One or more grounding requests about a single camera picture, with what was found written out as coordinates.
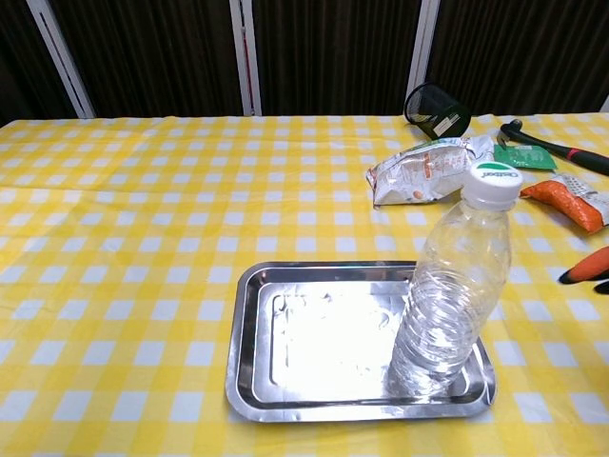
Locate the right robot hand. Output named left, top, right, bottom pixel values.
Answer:
left=558, top=246, right=609, bottom=294

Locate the clear plastic bottle white cap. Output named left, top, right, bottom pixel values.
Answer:
left=387, top=161, right=524, bottom=399

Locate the silver metal tray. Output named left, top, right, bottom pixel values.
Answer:
left=225, top=260, right=499, bottom=424

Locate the orange white snack bag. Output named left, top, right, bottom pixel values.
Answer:
left=519, top=173, right=609, bottom=233

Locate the black red claw hammer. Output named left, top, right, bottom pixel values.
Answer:
left=497, top=119, right=609, bottom=176

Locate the green flat packet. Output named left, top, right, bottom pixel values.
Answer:
left=493, top=144, right=558, bottom=171

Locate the white crumpled snack bag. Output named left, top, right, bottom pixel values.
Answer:
left=364, top=134, right=496, bottom=207

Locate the black mesh pen holder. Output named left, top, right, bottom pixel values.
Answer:
left=403, top=81, right=472, bottom=141

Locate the black pleated curtain panel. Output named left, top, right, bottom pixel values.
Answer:
left=425, top=0, right=609, bottom=116
left=0, top=0, right=80, bottom=126
left=251, top=0, right=425, bottom=116
left=47, top=0, right=248, bottom=118

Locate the yellow white checked tablecloth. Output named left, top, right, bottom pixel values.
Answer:
left=0, top=112, right=609, bottom=457

